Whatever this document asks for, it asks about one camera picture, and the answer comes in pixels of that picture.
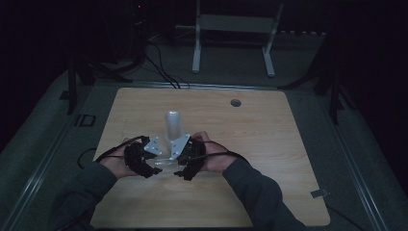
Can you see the dark computer tower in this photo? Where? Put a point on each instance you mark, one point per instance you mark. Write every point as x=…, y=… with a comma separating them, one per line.
x=138, y=29

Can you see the translucent white plastic bottle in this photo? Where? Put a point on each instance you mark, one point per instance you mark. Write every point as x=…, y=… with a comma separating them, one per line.
x=173, y=125

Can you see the grey tape strip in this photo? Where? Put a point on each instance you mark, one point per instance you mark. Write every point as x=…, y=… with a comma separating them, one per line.
x=319, y=193

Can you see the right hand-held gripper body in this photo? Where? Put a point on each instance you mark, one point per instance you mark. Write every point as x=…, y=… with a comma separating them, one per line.
x=192, y=155

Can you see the person's left hand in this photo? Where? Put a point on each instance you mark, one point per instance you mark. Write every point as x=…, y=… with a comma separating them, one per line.
x=115, y=163

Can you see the small clear plastic piece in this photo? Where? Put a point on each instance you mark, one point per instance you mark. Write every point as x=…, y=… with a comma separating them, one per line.
x=164, y=162

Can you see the white power strip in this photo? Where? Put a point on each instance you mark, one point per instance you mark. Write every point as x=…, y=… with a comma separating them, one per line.
x=303, y=32

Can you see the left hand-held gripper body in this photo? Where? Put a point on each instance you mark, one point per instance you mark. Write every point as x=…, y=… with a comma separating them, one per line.
x=136, y=159

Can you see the person's right hand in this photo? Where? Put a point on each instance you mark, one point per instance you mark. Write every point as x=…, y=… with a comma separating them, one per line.
x=216, y=160

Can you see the black tripod stand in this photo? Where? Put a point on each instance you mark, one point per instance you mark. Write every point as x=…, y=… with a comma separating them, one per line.
x=72, y=86
x=335, y=96

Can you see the white metal stand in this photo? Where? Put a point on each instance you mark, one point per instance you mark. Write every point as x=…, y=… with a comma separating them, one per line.
x=235, y=24

